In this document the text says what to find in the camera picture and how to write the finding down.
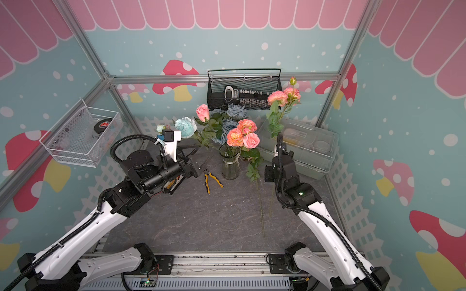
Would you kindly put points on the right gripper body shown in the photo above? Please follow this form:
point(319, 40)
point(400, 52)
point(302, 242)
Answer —
point(269, 174)

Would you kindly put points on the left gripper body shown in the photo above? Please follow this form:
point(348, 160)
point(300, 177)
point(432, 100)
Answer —
point(187, 171)

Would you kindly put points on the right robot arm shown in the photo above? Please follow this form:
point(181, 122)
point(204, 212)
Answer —
point(347, 269)

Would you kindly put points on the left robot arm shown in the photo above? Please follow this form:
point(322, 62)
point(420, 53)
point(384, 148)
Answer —
point(61, 267)

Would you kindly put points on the glass flower vase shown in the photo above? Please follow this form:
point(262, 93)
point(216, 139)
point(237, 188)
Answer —
point(230, 157)

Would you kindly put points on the green clear-lid storage box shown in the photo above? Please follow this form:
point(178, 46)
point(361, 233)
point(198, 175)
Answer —
point(314, 148)

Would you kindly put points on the light blue flower stem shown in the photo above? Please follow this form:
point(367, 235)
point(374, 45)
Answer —
point(185, 125)

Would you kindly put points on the pink rose stem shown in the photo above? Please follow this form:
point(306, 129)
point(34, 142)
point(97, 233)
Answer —
point(203, 113)

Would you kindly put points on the dusty blue flower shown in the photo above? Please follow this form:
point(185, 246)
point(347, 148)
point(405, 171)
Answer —
point(228, 120)

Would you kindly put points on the black red tape measure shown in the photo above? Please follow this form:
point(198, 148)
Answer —
point(102, 125)

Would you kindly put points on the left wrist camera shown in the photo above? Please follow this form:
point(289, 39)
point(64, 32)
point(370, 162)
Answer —
point(171, 138)

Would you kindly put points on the black mesh wall basket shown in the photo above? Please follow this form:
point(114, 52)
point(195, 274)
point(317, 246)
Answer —
point(248, 88)

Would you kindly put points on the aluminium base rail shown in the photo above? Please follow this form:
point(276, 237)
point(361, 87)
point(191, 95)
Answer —
point(227, 272)

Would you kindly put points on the white wire wall basket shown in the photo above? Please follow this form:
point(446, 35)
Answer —
point(73, 141)

